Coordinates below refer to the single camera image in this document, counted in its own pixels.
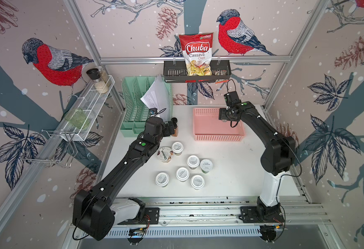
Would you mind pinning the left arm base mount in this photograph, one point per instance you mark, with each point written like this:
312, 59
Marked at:
133, 211

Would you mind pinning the black wall-mounted basket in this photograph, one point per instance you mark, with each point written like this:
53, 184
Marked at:
176, 72

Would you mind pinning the red Chuba cassava chips bag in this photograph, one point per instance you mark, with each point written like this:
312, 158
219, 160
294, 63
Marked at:
197, 51

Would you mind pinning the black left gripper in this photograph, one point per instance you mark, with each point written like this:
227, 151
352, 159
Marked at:
165, 126

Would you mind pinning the black-lid spice jar on shelf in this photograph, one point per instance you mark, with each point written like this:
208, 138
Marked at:
99, 84

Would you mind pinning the green plastic file organizer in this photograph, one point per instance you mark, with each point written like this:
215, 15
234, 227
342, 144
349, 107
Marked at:
136, 111

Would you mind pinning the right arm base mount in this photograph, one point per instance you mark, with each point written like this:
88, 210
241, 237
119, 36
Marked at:
271, 217

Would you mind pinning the brown foil-lid yogurt cup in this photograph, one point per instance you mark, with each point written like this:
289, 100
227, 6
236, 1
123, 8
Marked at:
164, 154

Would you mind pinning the white wire wall shelf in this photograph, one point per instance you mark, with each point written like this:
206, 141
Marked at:
91, 102

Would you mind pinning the chrome wire rack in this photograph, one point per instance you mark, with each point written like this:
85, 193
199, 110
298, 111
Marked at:
48, 156

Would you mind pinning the green white-lid yogurt cup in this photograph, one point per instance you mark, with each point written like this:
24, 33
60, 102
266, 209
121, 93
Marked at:
206, 165

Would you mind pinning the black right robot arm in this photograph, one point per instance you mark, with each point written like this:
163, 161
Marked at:
279, 149

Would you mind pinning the green glass cup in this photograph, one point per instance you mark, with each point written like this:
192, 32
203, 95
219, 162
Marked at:
77, 118

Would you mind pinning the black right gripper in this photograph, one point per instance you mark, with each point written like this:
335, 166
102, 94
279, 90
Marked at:
221, 115

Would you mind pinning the pink plastic basket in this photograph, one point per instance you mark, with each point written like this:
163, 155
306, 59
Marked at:
207, 127

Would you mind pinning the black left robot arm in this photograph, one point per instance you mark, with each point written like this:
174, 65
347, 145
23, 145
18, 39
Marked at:
94, 211

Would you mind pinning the white paper stack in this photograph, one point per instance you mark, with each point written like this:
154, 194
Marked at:
158, 97

